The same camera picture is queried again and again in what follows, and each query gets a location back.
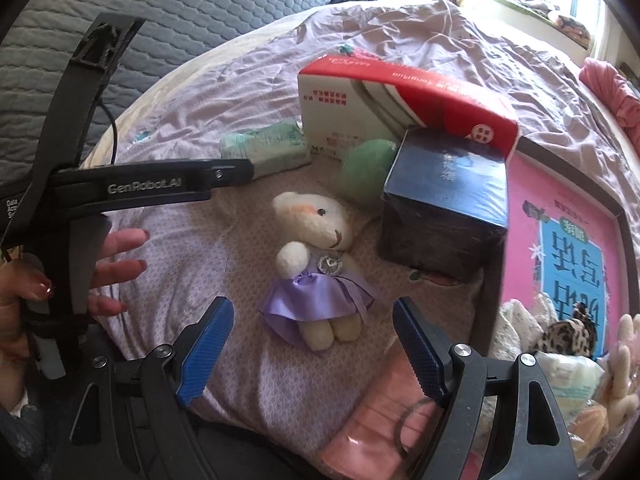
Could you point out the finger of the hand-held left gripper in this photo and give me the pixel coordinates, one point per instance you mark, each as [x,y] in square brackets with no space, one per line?
[75,110]
[150,182]

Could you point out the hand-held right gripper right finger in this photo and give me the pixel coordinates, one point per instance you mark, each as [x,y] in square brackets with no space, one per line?
[420,355]

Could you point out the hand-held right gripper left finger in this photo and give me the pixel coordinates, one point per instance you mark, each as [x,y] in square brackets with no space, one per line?
[205,355]

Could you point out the dark framed tray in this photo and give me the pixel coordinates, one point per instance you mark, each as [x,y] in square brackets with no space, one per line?
[487,310]

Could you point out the white green tissue pack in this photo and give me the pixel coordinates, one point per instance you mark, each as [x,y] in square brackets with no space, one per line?
[265,150]
[575,377]

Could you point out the plush bear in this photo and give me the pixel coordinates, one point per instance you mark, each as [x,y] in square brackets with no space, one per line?
[315,260]

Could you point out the leopard print scrunchie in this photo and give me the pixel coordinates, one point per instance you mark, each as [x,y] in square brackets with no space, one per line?
[570,332]

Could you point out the beige puff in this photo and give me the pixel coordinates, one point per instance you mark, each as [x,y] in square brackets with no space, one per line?
[587,432]

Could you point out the round green sponge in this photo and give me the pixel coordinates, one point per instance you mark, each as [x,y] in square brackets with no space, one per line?
[367,172]

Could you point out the person's left hand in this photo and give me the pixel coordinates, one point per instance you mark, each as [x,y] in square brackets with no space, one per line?
[120,242]

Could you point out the lilac patterned blanket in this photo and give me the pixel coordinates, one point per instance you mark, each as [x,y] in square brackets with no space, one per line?
[210,270]

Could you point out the white floral scrunchie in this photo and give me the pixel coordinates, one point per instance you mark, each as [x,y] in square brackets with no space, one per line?
[520,330]

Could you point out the pink book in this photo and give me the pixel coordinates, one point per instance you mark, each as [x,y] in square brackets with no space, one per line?
[520,260]

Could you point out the grey quilted headboard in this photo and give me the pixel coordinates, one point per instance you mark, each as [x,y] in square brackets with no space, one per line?
[175,5]

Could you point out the dark blue box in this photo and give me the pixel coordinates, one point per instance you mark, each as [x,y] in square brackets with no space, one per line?
[440,210]

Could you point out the cream fluffy plush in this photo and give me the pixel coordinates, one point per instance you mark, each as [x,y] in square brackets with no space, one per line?
[622,365]

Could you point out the person's grey patterned clothing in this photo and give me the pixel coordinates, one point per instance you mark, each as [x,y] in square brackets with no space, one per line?
[20,445]

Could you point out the red and white cardboard box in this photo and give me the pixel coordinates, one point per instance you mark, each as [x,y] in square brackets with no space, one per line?
[350,105]

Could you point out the pink quilt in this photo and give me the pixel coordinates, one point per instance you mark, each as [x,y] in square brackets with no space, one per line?
[612,90]

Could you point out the brown patterned blanket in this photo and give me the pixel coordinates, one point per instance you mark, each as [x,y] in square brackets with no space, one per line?
[560,20]

